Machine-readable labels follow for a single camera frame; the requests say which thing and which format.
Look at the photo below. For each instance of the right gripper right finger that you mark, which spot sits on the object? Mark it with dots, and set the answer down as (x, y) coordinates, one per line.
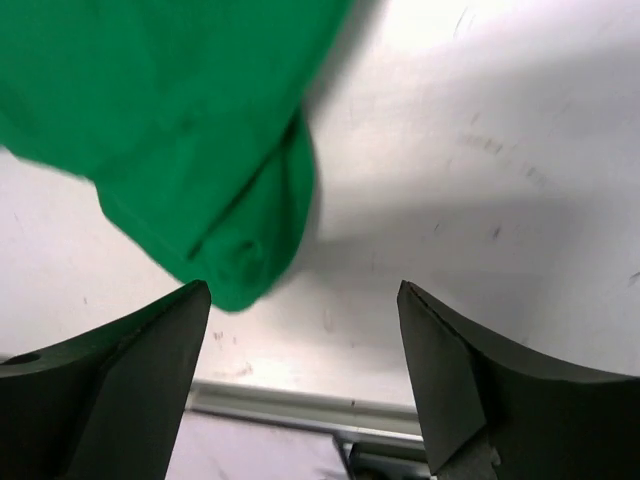
(491, 408)

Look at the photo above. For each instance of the aluminium table rail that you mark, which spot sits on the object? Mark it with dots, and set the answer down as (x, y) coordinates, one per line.
(352, 419)

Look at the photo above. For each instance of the green t shirt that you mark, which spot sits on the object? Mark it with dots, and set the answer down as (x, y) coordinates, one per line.
(187, 118)

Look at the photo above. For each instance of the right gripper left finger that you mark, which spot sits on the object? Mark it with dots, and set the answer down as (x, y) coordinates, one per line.
(106, 404)

